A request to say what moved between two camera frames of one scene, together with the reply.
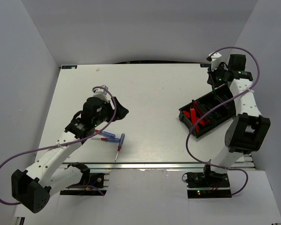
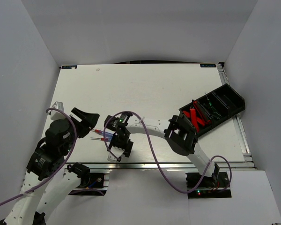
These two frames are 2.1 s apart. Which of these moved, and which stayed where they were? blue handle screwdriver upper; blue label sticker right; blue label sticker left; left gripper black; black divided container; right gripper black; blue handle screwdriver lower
Moved: left gripper black; right gripper black
Stayed: black divided container; blue handle screwdriver lower; blue handle screwdriver upper; blue label sticker right; blue label sticker left
